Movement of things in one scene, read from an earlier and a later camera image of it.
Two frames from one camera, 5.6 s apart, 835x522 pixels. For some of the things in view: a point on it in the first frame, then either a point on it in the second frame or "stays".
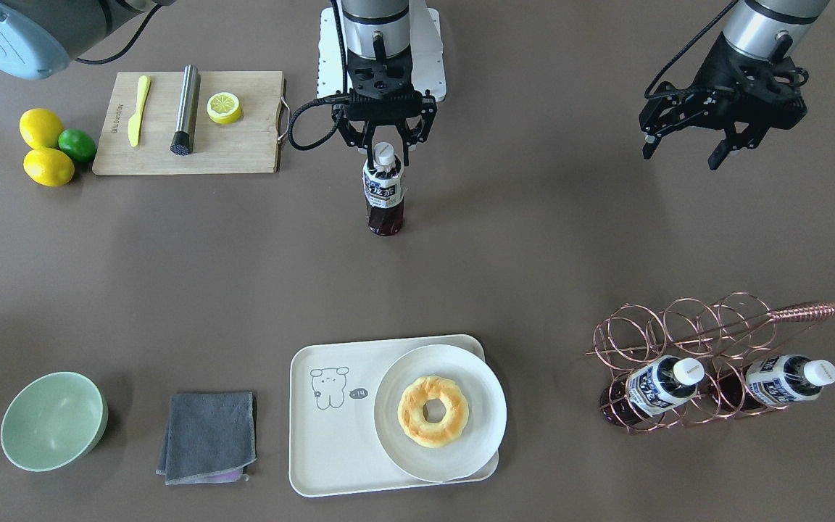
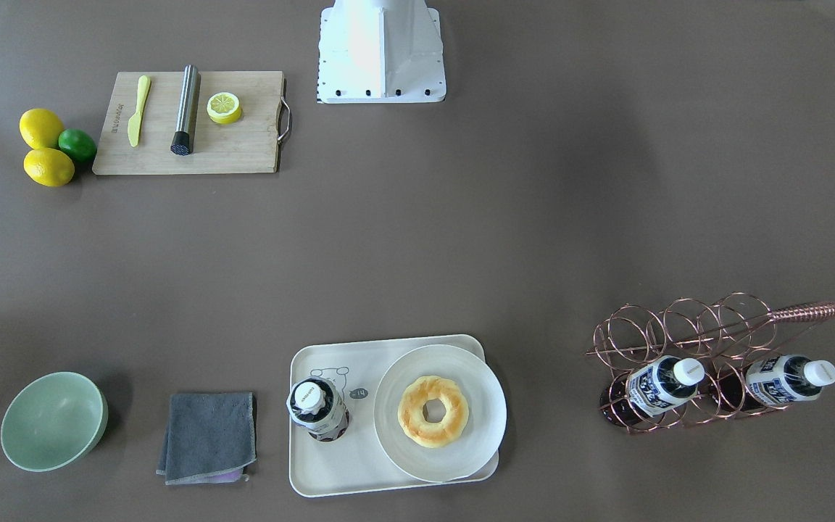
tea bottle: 773,380 stays
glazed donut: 411,417 stays
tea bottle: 384,193 -> 315,404
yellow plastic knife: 134,123 stays
